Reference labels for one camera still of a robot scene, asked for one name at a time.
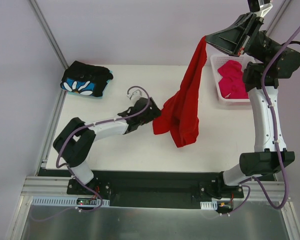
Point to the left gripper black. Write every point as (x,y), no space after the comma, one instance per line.
(152,110)

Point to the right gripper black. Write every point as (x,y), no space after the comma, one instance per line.
(248,33)

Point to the red t shirt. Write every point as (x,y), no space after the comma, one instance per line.
(179,115)

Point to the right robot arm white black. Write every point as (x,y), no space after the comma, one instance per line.
(261,81)

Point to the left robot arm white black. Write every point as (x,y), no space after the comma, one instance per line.
(74,142)

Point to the white plastic basket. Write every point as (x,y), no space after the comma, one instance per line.
(217,60)

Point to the crumpled magenta t shirt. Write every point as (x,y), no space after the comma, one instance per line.
(231,84)

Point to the folded black flower t shirt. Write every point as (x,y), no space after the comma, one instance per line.
(78,68)

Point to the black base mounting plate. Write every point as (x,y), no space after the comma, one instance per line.
(163,190)

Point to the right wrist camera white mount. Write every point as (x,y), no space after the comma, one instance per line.
(260,7)

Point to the right aluminium corner post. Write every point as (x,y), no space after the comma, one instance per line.
(278,16)

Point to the aluminium corner post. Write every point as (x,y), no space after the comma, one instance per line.
(48,32)
(278,16)

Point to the right white cable duct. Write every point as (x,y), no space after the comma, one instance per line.
(209,205)

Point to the white cable duct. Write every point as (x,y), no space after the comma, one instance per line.
(55,201)
(209,205)

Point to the aluminium front frame rail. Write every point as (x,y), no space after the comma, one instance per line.
(57,187)

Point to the left aluminium corner post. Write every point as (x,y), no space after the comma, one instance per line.
(48,32)

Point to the left white cable duct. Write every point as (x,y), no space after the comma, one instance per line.
(55,201)

